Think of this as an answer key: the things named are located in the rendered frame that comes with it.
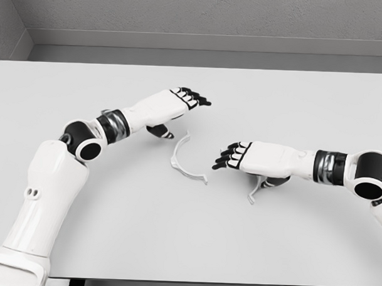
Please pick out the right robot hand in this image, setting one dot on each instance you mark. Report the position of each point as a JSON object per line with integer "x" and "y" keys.
{"x": 265, "y": 158}

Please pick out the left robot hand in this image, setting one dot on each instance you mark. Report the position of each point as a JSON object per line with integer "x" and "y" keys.
{"x": 167, "y": 105}

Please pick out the thin white pipe clamp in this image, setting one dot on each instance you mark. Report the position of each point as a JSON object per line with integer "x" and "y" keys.
{"x": 255, "y": 190}
{"x": 181, "y": 158}

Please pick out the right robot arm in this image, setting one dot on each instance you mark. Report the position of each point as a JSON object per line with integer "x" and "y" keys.
{"x": 343, "y": 173}

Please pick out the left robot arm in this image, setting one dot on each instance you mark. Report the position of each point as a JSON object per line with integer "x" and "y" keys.
{"x": 61, "y": 166}

